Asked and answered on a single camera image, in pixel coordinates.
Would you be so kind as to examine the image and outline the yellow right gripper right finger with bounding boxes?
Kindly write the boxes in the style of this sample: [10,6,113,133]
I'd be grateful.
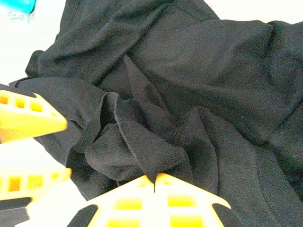
[154,172,243,227]

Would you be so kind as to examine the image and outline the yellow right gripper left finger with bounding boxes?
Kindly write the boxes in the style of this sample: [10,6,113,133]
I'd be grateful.
[67,174,156,227]

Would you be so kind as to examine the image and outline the teal plastic mesh basket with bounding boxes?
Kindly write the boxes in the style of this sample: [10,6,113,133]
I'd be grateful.
[0,0,36,14]

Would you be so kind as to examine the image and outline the black floral print t-shirt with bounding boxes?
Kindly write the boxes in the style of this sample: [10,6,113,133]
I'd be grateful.
[9,0,303,227]

